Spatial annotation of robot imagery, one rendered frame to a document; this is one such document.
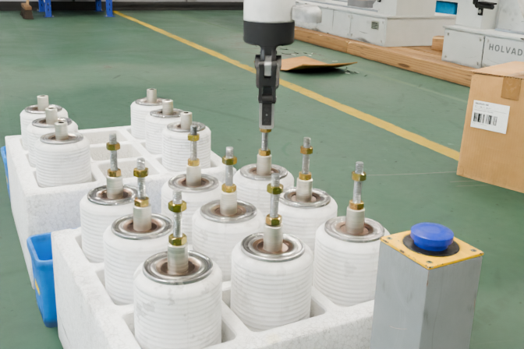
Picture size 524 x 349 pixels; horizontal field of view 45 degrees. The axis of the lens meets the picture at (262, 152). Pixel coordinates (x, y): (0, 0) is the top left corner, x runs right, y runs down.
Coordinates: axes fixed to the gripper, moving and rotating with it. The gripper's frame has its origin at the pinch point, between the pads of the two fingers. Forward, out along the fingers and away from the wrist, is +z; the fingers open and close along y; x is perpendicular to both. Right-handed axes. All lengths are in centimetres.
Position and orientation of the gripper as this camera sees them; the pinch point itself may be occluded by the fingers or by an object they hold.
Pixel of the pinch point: (267, 114)
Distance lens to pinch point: 96.0
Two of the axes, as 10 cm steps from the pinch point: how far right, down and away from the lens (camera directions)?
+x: 10.0, 0.3, -0.1
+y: -0.2, 3.0, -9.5
